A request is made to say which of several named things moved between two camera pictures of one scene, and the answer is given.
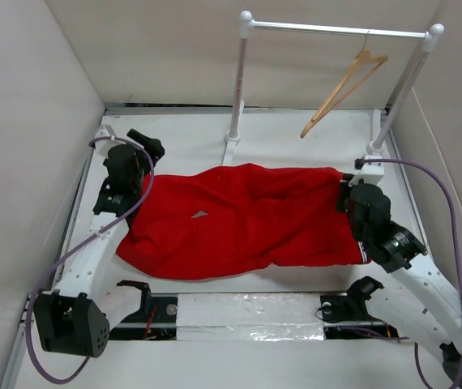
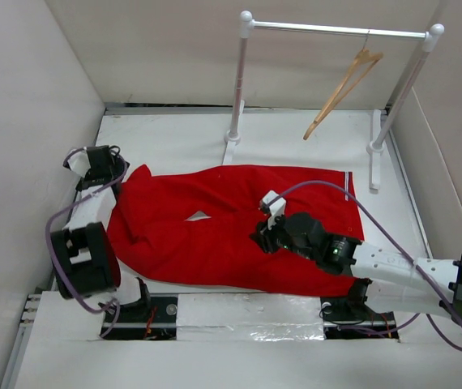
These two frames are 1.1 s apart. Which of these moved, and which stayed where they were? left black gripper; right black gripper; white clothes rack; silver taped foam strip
Moved: left black gripper; right black gripper
Stayed: silver taped foam strip; white clothes rack
